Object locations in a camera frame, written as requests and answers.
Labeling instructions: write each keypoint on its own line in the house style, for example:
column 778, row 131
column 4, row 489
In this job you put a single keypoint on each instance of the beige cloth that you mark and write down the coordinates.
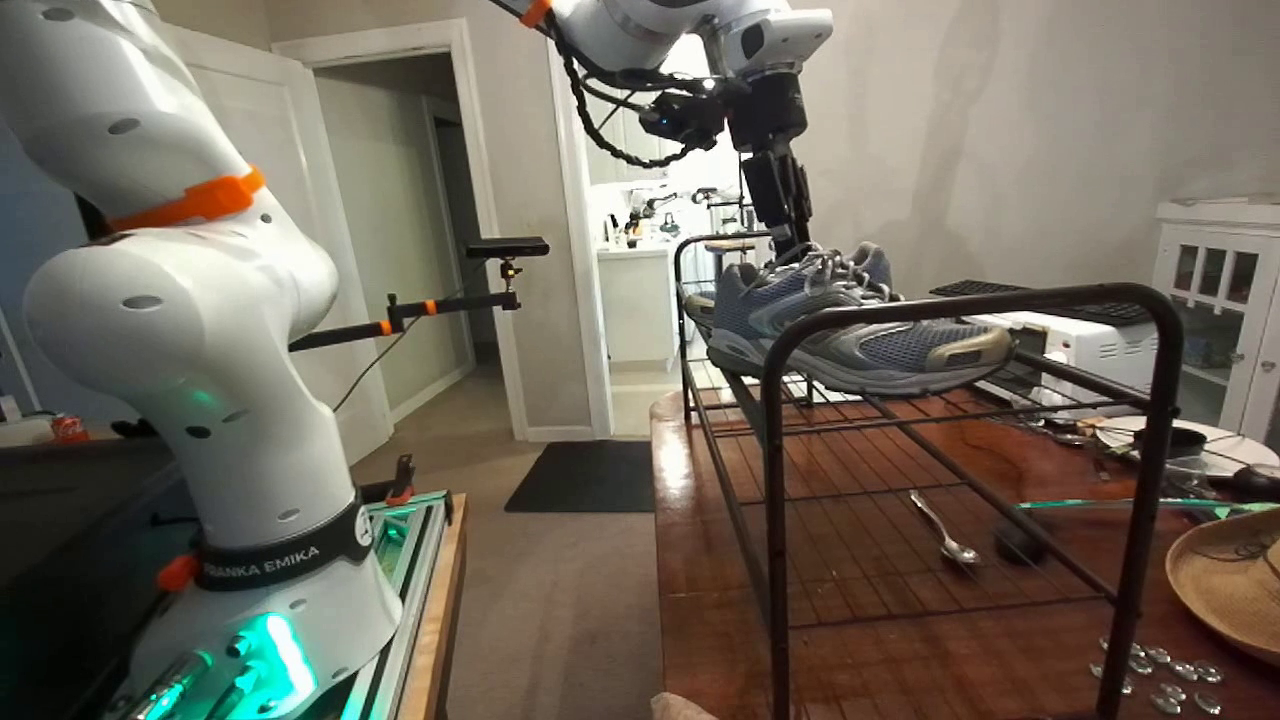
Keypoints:
column 681, row 709

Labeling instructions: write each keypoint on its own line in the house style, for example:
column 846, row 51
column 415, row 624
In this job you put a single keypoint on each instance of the silver metal spoon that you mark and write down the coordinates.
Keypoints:
column 946, row 533

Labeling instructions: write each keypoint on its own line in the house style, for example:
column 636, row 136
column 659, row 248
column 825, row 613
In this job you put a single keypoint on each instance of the green tube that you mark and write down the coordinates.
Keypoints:
column 1147, row 506

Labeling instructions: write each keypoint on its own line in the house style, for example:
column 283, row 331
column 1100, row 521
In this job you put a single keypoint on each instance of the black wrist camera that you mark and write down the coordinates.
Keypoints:
column 685, row 116

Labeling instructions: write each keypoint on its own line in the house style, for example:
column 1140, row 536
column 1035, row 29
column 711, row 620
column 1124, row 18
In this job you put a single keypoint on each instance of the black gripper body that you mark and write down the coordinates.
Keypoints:
column 771, row 134

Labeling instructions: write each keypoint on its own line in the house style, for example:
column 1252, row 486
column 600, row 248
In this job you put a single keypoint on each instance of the black metal shoe rack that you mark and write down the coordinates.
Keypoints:
column 778, row 533

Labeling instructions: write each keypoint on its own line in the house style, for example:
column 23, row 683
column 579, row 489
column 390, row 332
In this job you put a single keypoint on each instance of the wooden workbench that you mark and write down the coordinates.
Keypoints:
column 432, row 624

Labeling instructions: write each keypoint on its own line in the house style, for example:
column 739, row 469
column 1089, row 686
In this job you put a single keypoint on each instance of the white plate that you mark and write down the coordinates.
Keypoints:
column 1192, row 446

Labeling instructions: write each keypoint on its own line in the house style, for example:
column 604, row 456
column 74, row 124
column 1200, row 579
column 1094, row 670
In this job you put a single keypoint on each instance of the black orange clamp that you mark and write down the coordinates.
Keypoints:
column 390, row 481

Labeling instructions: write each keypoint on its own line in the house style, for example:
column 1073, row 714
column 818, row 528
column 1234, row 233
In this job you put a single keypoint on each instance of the clear glass bead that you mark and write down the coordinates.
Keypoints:
column 1186, row 670
column 1211, row 700
column 1171, row 699
column 1138, row 663

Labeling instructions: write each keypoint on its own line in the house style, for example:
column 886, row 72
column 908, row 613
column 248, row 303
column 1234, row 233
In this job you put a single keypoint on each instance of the white door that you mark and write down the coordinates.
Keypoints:
column 252, row 161

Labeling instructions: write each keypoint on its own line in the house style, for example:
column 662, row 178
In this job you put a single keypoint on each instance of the black bar camera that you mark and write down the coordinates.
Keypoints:
column 511, row 246

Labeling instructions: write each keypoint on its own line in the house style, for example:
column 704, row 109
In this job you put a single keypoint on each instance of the large black box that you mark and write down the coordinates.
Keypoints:
column 52, row 563

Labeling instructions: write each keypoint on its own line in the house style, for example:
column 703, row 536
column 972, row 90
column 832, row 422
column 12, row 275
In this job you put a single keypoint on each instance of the white glass-door cabinet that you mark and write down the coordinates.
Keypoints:
column 1220, row 304

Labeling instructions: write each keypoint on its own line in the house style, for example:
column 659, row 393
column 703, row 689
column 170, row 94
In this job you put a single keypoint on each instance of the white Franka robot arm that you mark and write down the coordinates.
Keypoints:
column 203, row 344

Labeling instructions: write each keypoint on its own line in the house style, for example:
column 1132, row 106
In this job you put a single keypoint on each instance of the dark door mat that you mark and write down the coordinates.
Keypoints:
column 586, row 479

